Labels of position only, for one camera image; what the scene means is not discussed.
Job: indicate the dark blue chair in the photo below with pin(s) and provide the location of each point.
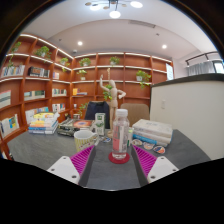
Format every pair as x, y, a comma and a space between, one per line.
96, 111

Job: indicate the round patterned badge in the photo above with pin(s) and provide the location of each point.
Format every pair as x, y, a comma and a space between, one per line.
159, 149
137, 142
148, 146

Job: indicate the stack of dark books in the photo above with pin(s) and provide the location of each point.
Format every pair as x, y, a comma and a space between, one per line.
75, 126

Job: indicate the stack of white books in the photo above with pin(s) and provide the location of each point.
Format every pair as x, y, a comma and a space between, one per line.
153, 130

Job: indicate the wooden bookshelf unit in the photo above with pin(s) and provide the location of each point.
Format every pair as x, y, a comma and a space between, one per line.
133, 90

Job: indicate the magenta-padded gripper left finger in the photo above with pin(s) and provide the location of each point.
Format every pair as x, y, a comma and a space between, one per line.
61, 168

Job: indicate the clear plastic water bottle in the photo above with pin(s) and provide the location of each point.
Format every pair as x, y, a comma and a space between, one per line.
120, 136

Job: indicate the ceiling chandelier with round lamps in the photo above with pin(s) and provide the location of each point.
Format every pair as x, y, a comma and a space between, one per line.
115, 14

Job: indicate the tan upholstered chair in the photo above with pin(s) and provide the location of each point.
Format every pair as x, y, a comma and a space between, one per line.
136, 113

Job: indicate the tall white green carton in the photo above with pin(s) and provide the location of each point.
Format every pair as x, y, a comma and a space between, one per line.
99, 124

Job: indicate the grey window curtain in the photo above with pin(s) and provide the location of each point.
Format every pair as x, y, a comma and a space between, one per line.
200, 68

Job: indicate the stack of colourful books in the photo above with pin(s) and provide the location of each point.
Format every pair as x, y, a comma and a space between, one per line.
43, 124

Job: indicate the round recessed ceiling light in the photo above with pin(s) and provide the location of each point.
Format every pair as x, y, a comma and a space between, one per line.
80, 43
164, 46

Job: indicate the yellow striped ceramic mug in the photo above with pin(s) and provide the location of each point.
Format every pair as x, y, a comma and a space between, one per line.
83, 140

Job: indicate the wooden artist mannequin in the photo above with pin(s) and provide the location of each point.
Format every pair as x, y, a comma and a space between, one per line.
113, 96

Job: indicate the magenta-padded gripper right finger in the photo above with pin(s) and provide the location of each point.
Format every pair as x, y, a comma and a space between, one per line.
161, 167

